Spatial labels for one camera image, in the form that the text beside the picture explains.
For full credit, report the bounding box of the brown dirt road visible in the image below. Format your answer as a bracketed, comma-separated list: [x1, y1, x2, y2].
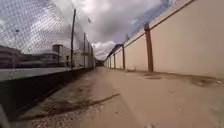
[13, 65, 224, 128]

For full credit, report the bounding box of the distant pale building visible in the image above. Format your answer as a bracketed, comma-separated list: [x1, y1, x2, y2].
[0, 43, 84, 70]

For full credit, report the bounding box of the beige wall with brown pillars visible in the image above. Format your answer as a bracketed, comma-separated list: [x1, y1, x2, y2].
[103, 0, 224, 80]

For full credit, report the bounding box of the tall wire mesh fence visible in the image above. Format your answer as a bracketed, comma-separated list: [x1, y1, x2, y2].
[0, 0, 97, 71]

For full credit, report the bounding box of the low dark concrete wall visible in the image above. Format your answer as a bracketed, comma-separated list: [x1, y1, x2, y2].
[0, 67, 95, 121]

